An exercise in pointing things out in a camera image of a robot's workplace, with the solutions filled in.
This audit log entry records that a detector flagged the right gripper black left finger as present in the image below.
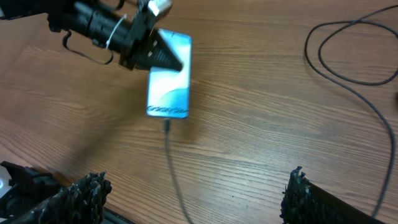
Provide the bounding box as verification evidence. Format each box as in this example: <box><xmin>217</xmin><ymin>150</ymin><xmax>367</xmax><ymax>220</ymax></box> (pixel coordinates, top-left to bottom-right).
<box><xmin>9</xmin><ymin>172</ymin><xmax>112</xmax><ymax>224</ymax></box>

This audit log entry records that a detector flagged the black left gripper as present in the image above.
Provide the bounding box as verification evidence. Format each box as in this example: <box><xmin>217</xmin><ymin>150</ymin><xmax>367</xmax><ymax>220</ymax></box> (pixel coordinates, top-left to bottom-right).
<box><xmin>119</xmin><ymin>1</ymin><xmax>183</xmax><ymax>71</ymax></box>

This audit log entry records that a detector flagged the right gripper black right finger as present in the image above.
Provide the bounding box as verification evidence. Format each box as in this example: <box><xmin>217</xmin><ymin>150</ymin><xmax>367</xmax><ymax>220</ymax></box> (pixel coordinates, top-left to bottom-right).
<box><xmin>280</xmin><ymin>166</ymin><xmax>384</xmax><ymax>224</ymax></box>

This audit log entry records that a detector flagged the smartphone with lit screen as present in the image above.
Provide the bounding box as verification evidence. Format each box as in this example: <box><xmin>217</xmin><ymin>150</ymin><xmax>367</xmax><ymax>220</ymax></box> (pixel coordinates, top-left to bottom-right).
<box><xmin>146</xmin><ymin>29</ymin><xmax>192</xmax><ymax>119</ymax></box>

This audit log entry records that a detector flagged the black charger cable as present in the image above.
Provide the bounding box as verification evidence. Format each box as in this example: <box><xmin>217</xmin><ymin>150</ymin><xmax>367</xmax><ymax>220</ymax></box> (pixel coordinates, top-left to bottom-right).
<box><xmin>163</xmin><ymin>4</ymin><xmax>398</xmax><ymax>224</ymax></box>

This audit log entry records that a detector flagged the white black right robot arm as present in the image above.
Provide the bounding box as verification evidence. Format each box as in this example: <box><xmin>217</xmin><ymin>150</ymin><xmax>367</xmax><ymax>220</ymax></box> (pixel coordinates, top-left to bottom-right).
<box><xmin>1</xmin><ymin>161</ymin><xmax>379</xmax><ymax>224</ymax></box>

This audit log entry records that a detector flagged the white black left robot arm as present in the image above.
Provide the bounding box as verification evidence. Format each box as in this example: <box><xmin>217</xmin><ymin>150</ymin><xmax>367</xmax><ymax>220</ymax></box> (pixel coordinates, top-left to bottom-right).
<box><xmin>1</xmin><ymin>0</ymin><xmax>183</xmax><ymax>71</ymax></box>

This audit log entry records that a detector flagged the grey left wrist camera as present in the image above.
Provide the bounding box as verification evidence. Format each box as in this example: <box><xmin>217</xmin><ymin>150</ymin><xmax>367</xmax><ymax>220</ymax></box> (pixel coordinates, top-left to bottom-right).
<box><xmin>147</xmin><ymin>0</ymin><xmax>173</xmax><ymax>17</ymax></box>

